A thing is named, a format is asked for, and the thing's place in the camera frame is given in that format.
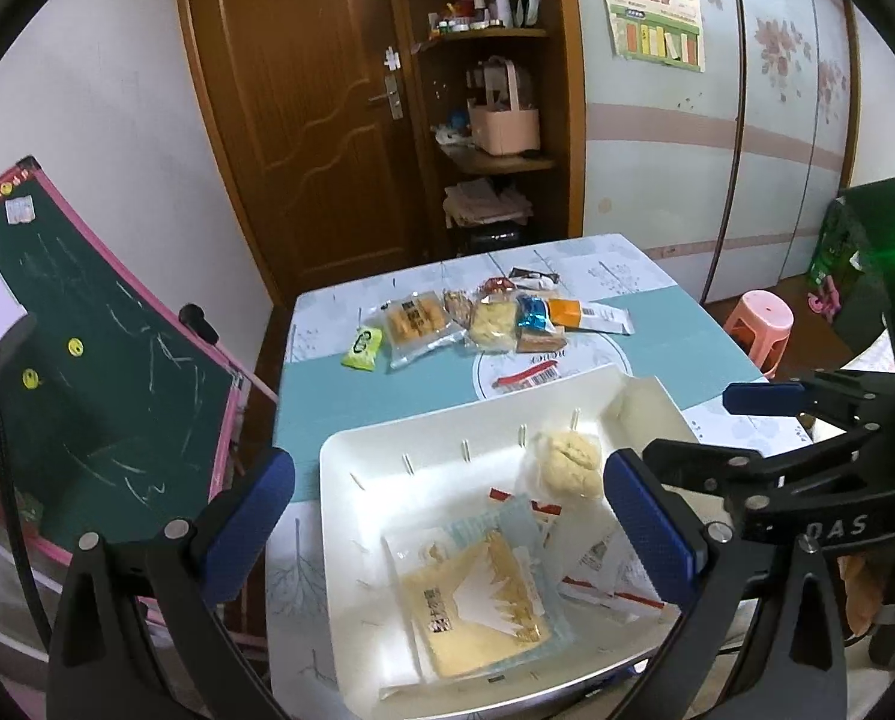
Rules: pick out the teal leaf print tablecloth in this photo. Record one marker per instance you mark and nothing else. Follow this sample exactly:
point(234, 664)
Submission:
point(327, 390)

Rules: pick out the pink plastic stool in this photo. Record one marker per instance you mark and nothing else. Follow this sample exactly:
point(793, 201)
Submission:
point(758, 322)

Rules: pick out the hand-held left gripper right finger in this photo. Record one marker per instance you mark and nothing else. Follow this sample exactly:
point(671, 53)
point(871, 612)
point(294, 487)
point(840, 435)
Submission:
point(650, 532)

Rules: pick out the nut snack packet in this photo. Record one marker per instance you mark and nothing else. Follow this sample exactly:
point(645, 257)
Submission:
point(458, 307)

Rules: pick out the red snack packet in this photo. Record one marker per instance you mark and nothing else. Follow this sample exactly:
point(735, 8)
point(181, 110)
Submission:
point(496, 285)

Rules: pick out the pink basket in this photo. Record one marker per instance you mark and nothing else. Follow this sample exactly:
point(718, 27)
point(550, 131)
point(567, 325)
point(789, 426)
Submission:
point(503, 127)

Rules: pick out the white plastic tray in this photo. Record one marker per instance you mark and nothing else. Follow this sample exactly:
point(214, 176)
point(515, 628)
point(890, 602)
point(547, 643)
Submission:
point(417, 502)

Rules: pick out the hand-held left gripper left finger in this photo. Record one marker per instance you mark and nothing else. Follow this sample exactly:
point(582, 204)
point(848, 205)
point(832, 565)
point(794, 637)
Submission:
point(256, 517)

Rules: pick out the orange white snack packet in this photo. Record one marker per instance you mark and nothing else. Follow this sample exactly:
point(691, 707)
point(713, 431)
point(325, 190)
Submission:
point(575, 313)

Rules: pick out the yellow smiley magnet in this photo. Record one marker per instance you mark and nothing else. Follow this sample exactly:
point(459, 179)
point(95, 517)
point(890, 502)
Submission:
point(76, 346)
point(31, 379)

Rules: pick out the floral wardrobe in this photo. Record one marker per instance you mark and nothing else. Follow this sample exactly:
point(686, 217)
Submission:
point(755, 165)

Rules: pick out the brown wooden shelf unit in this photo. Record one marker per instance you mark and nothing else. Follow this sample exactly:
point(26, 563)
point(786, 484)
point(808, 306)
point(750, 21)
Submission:
point(560, 127)

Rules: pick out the brown wooden door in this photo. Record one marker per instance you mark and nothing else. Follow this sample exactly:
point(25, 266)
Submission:
point(289, 105)

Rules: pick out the red white barcode sachet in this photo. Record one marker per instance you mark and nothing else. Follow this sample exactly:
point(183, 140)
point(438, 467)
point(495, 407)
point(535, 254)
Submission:
point(528, 375)

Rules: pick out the wall poster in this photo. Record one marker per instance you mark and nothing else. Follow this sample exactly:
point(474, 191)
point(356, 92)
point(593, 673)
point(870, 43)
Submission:
point(653, 22)

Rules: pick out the pink toy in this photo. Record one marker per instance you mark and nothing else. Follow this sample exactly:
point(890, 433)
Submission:
point(822, 301)

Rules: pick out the brown snack packet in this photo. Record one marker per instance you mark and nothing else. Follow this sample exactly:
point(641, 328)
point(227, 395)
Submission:
point(533, 277)

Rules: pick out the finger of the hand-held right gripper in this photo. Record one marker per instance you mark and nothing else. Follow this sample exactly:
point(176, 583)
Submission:
point(710, 465)
point(762, 397)

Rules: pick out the tan biscuit packet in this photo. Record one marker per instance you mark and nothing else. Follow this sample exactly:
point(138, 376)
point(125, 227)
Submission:
point(539, 343)

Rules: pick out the stack of folded papers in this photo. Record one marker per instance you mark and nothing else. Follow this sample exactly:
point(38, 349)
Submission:
point(485, 202)

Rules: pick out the black chalkboard knob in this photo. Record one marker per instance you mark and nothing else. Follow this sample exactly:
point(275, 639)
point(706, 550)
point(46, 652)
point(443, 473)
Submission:
point(198, 324)

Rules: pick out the yellow cracker packet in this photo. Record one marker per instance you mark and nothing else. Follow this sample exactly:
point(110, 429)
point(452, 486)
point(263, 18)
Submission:
point(477, 600)

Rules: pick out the green pastry packet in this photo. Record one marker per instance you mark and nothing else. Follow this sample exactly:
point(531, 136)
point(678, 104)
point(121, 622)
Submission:
point(362, 349)

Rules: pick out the round pastry clear packet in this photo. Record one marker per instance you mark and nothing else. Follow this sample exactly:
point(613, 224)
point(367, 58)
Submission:
point(563, 465)

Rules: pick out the blue foil snack packet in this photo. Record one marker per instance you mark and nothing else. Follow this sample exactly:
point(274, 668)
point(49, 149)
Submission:
point(533, 313)

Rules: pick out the crispy rice clear packet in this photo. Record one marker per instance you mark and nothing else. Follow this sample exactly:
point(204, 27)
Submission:
point(492, 324)

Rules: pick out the pink framed green chalkboard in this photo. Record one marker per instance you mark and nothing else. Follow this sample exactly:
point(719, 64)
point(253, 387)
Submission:
point(117, 390)

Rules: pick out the orange biscuit clear packet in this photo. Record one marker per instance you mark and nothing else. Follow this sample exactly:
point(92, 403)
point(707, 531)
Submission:
point(413, 322)

